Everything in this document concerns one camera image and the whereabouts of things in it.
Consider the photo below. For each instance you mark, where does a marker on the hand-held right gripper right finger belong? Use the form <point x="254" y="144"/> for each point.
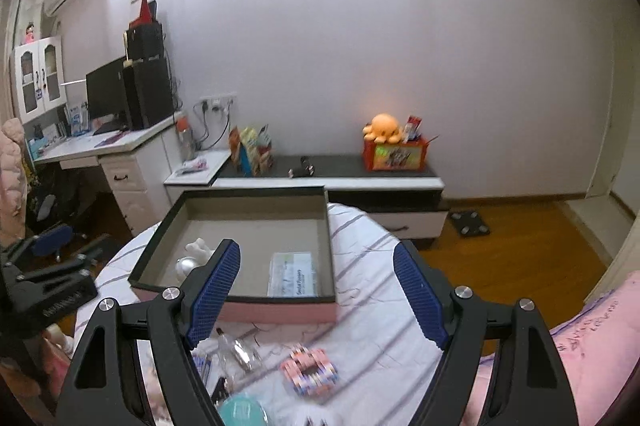
<point x="420" y="296"/>

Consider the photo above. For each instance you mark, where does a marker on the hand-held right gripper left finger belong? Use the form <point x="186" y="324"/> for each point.
<point x="215" y="291"/>

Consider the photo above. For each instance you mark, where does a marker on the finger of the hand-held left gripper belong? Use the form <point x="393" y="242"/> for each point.
<point x="92" y="253"/>
<point x="50" y="241"/>

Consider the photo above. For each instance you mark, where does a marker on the pink storage box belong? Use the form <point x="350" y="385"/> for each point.
<point x="250" y="216"/>

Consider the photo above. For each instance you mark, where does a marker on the teal round tin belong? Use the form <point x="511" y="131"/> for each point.
<point x="243" y="412"/>

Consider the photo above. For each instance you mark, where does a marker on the black office chair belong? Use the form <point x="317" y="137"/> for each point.
<point x="55" y="206"/>

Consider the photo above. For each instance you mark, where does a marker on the silver ball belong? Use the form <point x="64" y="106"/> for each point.
<point x="187" y="267"/>

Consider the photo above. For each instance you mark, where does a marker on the white figurine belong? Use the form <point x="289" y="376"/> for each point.
<point x="200" y="248"/>

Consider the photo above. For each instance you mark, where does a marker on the striped white bed sheet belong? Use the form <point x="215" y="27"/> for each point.
<point x="370" y="286"/>

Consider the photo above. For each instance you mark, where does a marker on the clear glass bottle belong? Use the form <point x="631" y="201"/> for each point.
<point x="239" y="351"/>

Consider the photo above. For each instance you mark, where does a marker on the blue tube box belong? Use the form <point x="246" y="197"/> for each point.
<point x="202" y="366"/>

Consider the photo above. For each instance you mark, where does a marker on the pink puffer jacket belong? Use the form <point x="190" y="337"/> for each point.
<point x="10" y="176"/>

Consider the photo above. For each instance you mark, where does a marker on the white desk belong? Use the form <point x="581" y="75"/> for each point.
<point x="135" y="186"/>

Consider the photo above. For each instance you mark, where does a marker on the clear plastic packet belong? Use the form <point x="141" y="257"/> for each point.
<point x="294" y="273"/>

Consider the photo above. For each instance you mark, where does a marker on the black bathroom scale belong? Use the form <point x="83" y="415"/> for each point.
<point x="469" y="223"/>

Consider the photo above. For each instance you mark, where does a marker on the black hair clip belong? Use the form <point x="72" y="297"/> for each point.
<point x="220" y="390"/>

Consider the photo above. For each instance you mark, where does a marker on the purple mouse pad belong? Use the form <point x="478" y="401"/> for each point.
<point x="107" y="138"/>

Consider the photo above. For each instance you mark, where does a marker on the blue white box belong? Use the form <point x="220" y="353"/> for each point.
<point x="77" y="119"/>

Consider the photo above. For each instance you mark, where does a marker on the flat plastic packet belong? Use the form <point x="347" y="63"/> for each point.
<point x="191" y="166"/>

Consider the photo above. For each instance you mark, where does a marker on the orange printed storage box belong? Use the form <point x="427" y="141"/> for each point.
<point x="395" y="155"/>

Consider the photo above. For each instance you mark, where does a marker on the brown snack bag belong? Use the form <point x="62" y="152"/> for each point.
<point x="265" y="153"/>

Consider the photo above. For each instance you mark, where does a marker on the water bottle orange lid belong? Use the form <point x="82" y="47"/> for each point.
<point x="186" y="138"/>

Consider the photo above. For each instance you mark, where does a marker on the orange snack bag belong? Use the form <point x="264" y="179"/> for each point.
<point x="234" y="143"/>

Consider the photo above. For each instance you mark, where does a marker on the low black white cabinet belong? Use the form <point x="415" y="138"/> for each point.
<point x="345" y="166"/>

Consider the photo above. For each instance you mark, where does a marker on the small black gadget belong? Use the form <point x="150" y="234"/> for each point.
<point x="301" y="168"/>

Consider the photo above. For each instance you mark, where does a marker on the black computer monitor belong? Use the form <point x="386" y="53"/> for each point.
<point x="106" y="91"/>

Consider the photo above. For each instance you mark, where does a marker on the white glass-door cabinet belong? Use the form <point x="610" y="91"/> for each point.
<point x="37" y="78"/>

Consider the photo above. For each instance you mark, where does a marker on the red white packet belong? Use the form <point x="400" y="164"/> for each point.
<point x="414" y="128"/>

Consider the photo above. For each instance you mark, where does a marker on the black computer tower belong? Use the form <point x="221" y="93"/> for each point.
<point x="150" y="93"/>

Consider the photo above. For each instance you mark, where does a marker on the orange octopus plush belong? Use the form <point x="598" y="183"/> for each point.
<point x="384" y="128"/>

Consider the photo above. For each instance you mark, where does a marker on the pink blanket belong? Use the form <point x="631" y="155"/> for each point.
<point x="590" y="346"/>

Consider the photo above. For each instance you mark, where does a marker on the pink doll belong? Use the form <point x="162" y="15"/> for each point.
<point x="29" y="34"/>

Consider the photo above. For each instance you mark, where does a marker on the black box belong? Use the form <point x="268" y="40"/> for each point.
<point x="145" y="41"/>

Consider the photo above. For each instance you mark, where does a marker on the red paper bag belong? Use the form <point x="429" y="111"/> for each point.
<point x="144" y="10"/>

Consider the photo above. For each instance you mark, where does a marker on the white door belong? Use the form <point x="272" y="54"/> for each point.
<point x="607" y="105"/>

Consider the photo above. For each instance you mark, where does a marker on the white wall power outlet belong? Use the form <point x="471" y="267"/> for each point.
<point x="217" y="101"/>

